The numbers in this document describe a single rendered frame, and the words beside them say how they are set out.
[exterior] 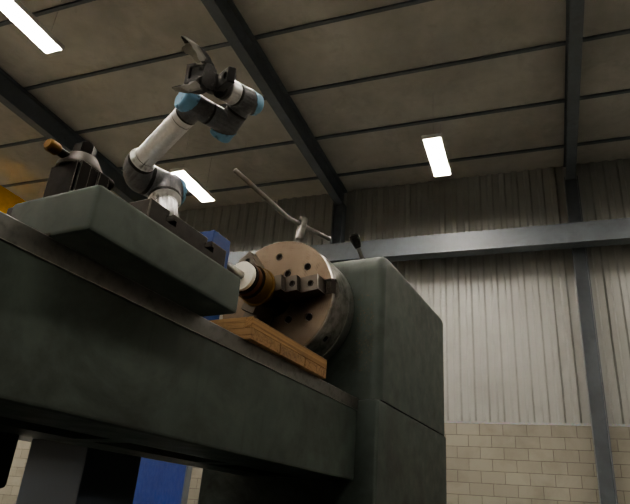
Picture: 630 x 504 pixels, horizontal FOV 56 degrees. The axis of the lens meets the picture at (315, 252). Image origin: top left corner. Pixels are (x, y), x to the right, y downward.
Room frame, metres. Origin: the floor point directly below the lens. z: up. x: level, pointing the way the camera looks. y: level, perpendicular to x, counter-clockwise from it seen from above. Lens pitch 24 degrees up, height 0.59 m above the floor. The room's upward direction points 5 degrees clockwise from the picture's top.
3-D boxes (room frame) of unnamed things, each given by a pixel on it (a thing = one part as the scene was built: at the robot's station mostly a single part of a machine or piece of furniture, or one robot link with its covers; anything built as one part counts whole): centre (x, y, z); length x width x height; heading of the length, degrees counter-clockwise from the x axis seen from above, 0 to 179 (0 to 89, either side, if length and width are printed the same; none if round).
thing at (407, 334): (1.79, -0.11, 1.06); 0.59 x 0.48 x 0.39; 152
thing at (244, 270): (1.20, 0.19, 1.08); 0.13 x 0.07 x 0.07; 152
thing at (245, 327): (1.20, 0.18, 0.88); 0.36 x 0.30 x 0.04; 62
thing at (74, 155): (0.92, 0.43, 1.13); 0.08 x 0.08 x 0.03
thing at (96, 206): (0.85, 0.41, 0.89); 0.53 x 0.30 x 0.06; 62
